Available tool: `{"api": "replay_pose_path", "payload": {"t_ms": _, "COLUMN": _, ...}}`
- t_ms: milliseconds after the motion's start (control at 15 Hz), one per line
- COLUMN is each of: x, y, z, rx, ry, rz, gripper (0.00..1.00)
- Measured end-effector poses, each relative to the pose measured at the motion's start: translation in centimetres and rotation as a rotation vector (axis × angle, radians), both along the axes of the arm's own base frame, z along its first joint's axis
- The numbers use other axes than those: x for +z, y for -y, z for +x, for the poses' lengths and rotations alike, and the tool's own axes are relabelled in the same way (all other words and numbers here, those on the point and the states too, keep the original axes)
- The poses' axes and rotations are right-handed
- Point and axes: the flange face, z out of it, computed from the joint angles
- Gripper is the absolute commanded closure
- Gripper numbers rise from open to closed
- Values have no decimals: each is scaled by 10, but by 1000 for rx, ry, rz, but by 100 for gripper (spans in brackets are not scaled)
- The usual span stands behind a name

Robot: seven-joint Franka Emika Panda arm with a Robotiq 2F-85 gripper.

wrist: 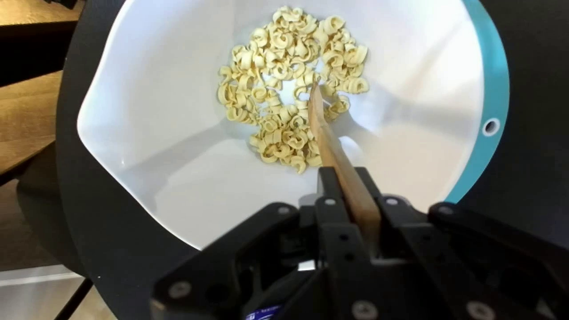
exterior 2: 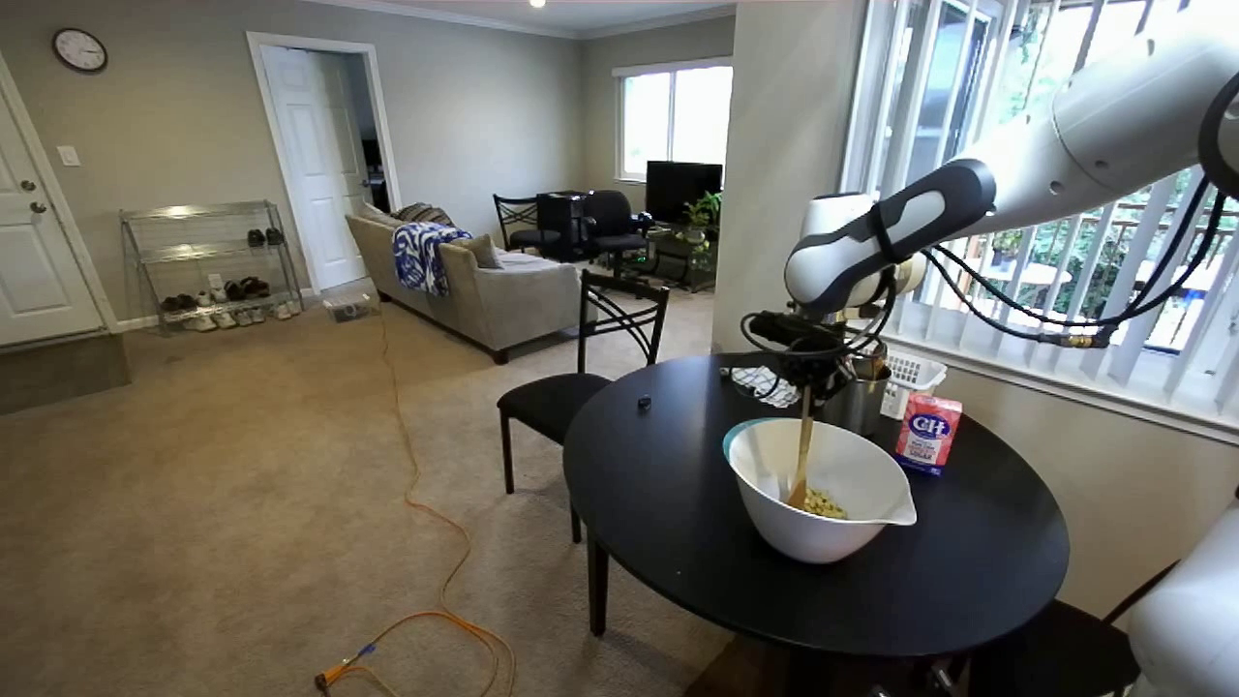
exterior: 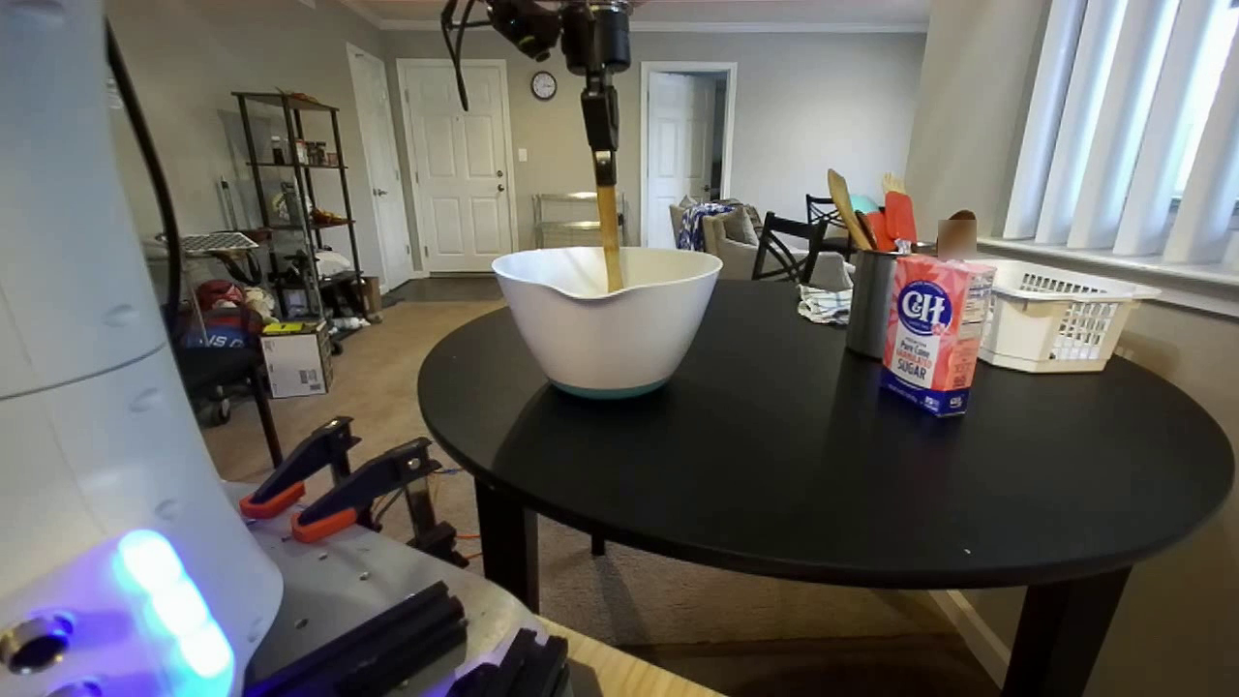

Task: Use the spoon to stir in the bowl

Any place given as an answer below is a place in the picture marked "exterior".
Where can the white vertical window blinds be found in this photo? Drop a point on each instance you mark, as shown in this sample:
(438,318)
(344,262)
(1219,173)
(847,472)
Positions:
(1135,130)

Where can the black round table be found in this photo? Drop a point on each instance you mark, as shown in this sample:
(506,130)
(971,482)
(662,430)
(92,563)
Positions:
(776,450)

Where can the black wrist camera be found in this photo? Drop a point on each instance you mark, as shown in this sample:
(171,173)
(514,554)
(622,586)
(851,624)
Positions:
(529,25)

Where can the white mixing bowl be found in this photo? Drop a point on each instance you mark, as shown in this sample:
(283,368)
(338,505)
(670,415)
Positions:
(606,331)

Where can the white crumpled napkin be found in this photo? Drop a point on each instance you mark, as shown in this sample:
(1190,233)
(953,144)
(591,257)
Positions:
(824,308)

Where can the beige sofa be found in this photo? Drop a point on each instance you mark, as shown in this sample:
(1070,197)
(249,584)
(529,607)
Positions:
(720,237)

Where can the black aluminum rail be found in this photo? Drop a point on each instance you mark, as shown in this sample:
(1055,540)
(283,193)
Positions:
(372,639)
(524,665)

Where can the flat wooden spatula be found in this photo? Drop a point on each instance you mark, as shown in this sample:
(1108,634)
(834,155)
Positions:
(847,216)

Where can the small cardboard box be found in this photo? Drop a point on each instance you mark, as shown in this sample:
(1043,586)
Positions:
(296,362)

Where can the black orange bar clamp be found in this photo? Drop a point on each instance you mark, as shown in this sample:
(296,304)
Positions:
(368,491)
(304,466)

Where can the black tall shelf unit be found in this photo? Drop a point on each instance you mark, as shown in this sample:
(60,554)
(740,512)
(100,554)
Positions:
(296,197)

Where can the round wall clock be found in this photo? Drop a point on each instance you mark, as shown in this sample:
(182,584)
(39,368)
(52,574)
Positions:
(542,88)

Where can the metal shoe rack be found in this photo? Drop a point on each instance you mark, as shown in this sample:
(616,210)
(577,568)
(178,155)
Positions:
(565,219)

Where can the white plastic basket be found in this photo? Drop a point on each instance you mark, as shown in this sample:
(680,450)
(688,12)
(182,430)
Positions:
(1070,315)

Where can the round wooden spoon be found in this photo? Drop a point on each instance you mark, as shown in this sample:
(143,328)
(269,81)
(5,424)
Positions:
(957,233)

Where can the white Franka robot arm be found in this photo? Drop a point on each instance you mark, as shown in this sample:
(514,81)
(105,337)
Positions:
(92,389)

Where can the white panel entry door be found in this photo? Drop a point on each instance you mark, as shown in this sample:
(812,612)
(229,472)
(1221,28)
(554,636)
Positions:
(456,167)

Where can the grey aluminum mount plate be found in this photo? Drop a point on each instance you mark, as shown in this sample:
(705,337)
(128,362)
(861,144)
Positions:
(336,584)

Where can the red silicone spatula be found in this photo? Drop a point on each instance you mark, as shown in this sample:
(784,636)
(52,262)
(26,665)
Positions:
(892,219)

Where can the wooden stirring spoon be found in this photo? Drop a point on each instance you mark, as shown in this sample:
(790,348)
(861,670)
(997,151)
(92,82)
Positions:
(608,233)

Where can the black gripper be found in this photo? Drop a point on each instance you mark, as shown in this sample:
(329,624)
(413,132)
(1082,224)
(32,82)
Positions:
(600,37)

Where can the metal utensil holder cup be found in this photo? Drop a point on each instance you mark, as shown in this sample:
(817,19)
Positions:
(874,310)

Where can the black metal dining chair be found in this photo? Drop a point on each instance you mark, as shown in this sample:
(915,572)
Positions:
(784,251)

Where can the white open interior door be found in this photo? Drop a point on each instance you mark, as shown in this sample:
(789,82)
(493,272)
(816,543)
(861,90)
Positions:
(372,167)

